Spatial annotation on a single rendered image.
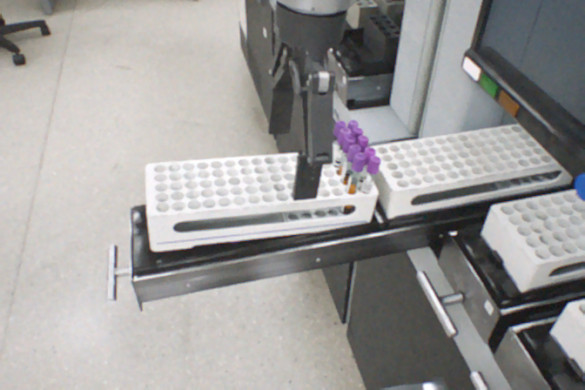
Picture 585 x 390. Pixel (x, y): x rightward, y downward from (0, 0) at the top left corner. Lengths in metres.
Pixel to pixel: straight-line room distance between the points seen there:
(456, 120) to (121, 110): 1.90
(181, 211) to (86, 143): 1.74
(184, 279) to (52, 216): 1.39
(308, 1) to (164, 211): 0.30
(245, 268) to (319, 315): 0.91
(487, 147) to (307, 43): 0.37
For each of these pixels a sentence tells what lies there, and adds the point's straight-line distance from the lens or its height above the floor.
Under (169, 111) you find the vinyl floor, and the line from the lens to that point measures 2.42.
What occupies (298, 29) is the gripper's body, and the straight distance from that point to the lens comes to 0.51.
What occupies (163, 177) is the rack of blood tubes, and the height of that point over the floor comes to 0.89.
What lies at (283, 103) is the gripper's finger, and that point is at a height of 0.95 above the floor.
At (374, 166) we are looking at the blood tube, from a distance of 0.63.
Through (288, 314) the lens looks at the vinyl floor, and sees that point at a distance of 1.57.
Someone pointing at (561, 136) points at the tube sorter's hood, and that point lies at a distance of 0.61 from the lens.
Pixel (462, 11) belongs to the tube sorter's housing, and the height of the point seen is 1.02.
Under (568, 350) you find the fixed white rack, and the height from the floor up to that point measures 0.82.
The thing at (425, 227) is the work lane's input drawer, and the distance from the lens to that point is 0.72.
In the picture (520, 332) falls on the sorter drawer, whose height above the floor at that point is 0.81.
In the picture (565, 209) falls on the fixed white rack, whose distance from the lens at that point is 0.74.
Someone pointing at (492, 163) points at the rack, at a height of 0.86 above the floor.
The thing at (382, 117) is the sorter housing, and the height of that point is 0.73.
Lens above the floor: 1.32
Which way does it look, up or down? 41 degrees down
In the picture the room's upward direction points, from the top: straight up
